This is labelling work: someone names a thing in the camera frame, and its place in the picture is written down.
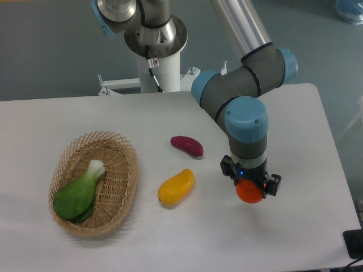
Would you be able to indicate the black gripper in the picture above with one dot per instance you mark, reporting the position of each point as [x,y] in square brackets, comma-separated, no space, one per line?
[258,175]

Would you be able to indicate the orange toy fruit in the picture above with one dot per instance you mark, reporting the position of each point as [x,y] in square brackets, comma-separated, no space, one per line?
[248,192]

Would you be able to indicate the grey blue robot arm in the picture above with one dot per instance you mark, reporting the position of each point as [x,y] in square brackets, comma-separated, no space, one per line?
[231,100]

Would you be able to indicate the woven wicker basket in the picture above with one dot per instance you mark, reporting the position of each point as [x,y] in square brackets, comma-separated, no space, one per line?
[115,188]

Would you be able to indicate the purple sweet potato toy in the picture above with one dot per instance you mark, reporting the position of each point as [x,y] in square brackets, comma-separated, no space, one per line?
[188,145]

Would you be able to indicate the yellow mango toy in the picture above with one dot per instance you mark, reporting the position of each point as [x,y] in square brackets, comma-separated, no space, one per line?
[177,187]

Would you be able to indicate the black device at table edge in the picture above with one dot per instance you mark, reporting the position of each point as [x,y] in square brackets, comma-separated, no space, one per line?
[353,243]

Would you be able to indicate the green bok choy toy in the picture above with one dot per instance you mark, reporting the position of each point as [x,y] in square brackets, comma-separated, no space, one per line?
[75,201]

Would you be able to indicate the blue plastic bag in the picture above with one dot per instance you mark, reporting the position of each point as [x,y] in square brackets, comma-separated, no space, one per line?
[350,10]

